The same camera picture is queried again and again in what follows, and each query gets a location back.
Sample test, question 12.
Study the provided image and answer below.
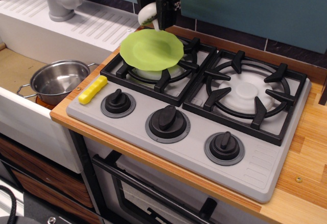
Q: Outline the grey toy stove top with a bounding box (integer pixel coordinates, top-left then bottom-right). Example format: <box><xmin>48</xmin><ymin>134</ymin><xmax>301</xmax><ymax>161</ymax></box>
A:
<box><xmin>66</xmin><ymin>73</ymin><xmax>296</xmax><ymax>203</ymax></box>

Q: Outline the black right stove knob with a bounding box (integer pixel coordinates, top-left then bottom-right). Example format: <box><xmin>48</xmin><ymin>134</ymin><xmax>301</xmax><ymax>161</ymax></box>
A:
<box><xmin>204</xmin><ymin>131</ymin><xmax>245</xmax><ymax>166</ymax></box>

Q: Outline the orange object under pot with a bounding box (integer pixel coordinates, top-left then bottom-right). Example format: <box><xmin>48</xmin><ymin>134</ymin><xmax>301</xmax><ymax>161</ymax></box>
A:
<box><xmin>35</xmin><ymin>96</ymin><xmax>55</xmax><ymax>109</ymax></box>

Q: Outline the black burner grate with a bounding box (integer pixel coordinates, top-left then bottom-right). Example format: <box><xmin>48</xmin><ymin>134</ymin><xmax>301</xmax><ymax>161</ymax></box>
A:
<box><xmin>100</xmin><ymin>37</ymin><xmax>217</xmax><ymax>106</ymax></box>
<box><xmin>183</xmin><ymin>50</ymin><xmax>311</xmax><ymax>146</ymax></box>

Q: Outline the black middle stove knob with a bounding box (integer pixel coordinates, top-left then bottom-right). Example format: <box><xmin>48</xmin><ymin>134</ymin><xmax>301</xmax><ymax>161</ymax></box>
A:
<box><xmin>145</xmin><ymin>105</ymin><xmax>191</xmax><ymax>144</ymax></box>

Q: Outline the black cable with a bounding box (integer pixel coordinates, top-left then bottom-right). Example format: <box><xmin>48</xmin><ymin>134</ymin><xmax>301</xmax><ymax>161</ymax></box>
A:
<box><xmin>0</xmin><ymin>185</ymin><xmax>17</xmax><ymax>224</ymax></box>

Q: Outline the white left burner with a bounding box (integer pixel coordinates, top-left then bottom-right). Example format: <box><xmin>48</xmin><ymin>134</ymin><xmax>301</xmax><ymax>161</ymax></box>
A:
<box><xmin>126</xmin><ymin>65</ymin><xmax>184</xmax><ymax>85</ymax></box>

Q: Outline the white right burner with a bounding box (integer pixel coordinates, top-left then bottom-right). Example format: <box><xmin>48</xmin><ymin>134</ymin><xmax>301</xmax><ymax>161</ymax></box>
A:
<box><xmin>212</xmin><ymin>66</ymin><xmax>283</xmax><ymax>114</ymax></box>

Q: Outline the black left stove knob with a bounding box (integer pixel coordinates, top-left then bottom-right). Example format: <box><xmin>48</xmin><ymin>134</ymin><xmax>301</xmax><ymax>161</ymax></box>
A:
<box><xmin>101</xmin><ymin>88</ymin><xmax>136</xmax><ymax>119</ymax></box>

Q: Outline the toy oven door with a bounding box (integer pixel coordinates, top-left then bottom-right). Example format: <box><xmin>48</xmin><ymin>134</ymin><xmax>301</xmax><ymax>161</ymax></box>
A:
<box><xmin>91</xmin><ymin>149</ymin><xmax>261</xmax><ymax>223</ymax></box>

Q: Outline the black oven door handle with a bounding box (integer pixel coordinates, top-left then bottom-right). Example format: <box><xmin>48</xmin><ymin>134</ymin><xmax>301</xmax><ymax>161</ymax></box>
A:
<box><xmin>92</xmin><ymin>155</ymin><xmax>212</xmax><ymax>224</ymax></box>

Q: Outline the black left burner grate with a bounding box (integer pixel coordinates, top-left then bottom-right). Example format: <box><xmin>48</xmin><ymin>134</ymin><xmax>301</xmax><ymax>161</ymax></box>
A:
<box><xmin>100</xmin><ymin>37</ymin><xmax>217</xmax><ymax>106</ymax></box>

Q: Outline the black stove knob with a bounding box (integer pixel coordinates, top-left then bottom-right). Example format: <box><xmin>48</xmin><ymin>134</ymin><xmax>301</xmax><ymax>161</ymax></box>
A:
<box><xmin>101</xmin><ymin>88</ymin><xmax>136</xmax><ymax>119</ymax></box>
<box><xmin>145</xmin><ymin>105</ymin><xmax>191</xmax><ymax>144</ymax></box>
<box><xmin>204</xmin><ymin>131</ymin><xmax>245</xmax><ymax>166</ymax></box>

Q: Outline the black right burner grate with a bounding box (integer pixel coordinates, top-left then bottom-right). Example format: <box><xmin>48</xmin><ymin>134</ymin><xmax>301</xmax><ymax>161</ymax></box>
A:
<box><xmin>183</xmin><ymin>50</ymin><xmax>311</xmax><ymax>146</ymax></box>

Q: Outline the white toy sink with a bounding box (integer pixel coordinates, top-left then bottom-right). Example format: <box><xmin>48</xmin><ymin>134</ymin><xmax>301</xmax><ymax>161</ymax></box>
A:
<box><xmin>1</xmin><ymin>0</ymin><xmax>139</xmax><ymax>173</ymax></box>

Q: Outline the stainless steel pot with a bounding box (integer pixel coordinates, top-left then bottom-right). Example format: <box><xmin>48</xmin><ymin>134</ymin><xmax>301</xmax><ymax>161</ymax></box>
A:
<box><xmin>16</xmin><ymin>60</ymin><xmax>95</xmax><ymax>106</ymax></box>

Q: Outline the green plastic plate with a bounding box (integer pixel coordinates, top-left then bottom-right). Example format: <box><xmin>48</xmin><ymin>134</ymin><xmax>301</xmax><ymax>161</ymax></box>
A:
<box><xmin>120</xmin><ymin>29</ymin><xmax>184</xmax><ymax>71</ymax></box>

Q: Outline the white burner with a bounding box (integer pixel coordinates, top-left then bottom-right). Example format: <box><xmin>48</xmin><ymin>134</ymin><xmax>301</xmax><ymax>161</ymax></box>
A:
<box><xmin>126</xmin><ymin>65</ymin><xmax>184</xmax><ymax>85</ymax></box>
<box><xmin>212</xmin><ymin>66</ymin><xmax>283</xmax><ymax>114</ymax></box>

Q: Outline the white toy mushroom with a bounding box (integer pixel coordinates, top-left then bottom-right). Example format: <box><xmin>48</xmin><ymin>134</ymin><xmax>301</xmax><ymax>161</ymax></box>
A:
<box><xmin>138</xmin><ymin>2</ymin><xmax>161</xmax><ymax>32</ymax></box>

